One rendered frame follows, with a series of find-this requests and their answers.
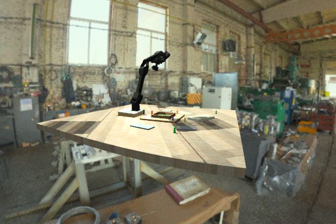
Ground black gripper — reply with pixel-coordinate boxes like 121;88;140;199
151;57;162;71

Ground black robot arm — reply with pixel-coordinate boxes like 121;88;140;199
130;51;170;112

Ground white flat rectangular slab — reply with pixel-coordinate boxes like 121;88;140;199
130;123;155;130

